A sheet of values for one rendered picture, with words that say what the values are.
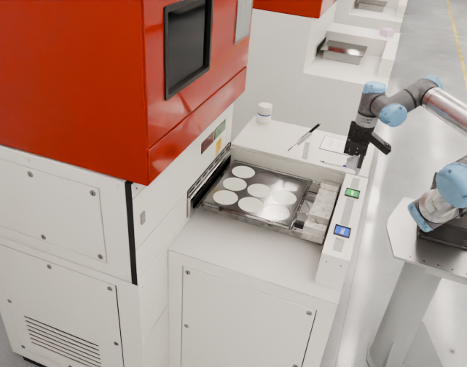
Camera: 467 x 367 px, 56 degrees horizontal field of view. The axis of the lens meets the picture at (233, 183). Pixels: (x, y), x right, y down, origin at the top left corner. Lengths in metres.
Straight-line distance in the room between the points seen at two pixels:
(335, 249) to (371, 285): 1.37
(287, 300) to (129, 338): 0.60
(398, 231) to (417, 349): 0.73
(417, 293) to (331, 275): 0.64
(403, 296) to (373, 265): 0.90
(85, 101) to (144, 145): 0.19
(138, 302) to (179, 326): 0.38
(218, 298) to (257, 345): 0.25
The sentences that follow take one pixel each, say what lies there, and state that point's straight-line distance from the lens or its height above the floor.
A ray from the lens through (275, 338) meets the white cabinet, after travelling 1.74.
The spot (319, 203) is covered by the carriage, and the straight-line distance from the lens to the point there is 1.84.
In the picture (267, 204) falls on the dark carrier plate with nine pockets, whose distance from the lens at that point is 1.74.
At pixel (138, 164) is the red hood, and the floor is 1.29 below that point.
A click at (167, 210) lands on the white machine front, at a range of 1.52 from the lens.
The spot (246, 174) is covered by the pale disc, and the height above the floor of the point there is 0.90.
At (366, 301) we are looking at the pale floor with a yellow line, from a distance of 2.75.
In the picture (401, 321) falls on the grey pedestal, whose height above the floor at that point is 0.36.
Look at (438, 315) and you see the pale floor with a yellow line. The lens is 2.87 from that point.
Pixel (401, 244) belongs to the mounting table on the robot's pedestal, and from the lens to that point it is 1.86.
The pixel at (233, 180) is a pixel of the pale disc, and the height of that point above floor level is 0.90.
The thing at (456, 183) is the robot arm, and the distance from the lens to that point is 1.24.
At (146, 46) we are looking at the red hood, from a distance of 1.07.
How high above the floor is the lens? 1.91
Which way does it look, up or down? 33 degrees down
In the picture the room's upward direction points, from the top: 5 degrees clockwise
